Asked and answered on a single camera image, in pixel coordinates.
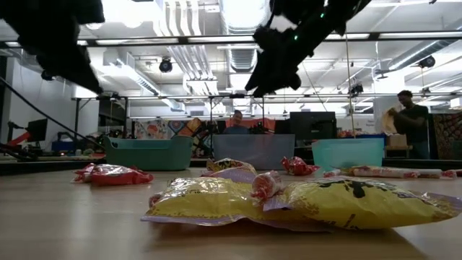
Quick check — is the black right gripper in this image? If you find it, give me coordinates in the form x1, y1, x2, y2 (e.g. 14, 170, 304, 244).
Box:
245, 27, 311, 98

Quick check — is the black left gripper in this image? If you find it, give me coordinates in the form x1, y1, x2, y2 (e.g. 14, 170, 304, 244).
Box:
0, 0, 105, 95

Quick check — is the red Skittles candy bag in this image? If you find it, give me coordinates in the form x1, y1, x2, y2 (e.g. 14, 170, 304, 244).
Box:
440, 169, 462, 180
73, 162, 155, 187
280, 155, 321, 177

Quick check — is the yellow Sour Patch bag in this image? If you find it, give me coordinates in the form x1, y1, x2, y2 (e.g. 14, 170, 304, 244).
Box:
140, 175, 289, 228
201, 157, 258, 184
262, 175, 462, 231

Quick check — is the pink candy roll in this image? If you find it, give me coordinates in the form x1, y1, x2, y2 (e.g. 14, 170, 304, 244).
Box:
250, 170, 283, 204
323, 165, 444, 180

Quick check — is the orange cloth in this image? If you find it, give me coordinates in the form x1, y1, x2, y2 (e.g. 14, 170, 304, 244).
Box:
225, 117, 277, 135

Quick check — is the large black monitor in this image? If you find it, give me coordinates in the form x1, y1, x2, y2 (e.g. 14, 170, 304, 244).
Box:
289, 111, 338, 142

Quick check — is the person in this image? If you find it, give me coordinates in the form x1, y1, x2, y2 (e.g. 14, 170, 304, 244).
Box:
382, 89, 431, 160
222, 109, 250, 136

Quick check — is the small black monitor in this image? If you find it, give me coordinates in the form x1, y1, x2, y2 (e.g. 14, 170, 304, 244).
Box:
25, 118, 49, 143

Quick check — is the grey translucent plastic bin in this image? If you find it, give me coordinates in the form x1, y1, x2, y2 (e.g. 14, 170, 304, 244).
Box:
212, 134, 296, 171

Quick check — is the blue storage box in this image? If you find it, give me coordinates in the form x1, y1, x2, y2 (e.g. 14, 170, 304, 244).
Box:
51, 140, 75, 152

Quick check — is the light turquoise plastic bin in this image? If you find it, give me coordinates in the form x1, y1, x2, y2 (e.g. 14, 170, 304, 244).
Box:
311, 137, 385, 173

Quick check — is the colourful patterned quilt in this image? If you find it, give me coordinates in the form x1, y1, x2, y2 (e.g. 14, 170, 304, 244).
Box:
132, 117, 219, 158

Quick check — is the dark teal plastic bin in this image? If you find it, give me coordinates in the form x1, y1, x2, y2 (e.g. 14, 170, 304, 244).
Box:
103, 135, 194, 172

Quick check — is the cardboard box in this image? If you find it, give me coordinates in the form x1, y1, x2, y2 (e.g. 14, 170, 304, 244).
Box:
385, 133, 409, 147

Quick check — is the dark patterned quilt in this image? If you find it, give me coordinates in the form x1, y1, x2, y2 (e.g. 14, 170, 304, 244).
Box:
432, 112, 462, 160

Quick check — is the black workstation frame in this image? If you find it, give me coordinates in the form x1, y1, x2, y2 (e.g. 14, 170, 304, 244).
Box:
71, 92, 462, 140

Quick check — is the silver ventilation duct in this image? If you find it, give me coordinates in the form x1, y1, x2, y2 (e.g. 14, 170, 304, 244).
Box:
219, 0, 271, 73

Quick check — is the hanging beige rope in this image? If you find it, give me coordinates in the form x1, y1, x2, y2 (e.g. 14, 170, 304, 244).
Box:
344, 21, 357, 140

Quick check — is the black aluminium rig frame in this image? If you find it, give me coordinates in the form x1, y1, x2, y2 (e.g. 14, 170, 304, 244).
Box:
0, 30, 462, 177

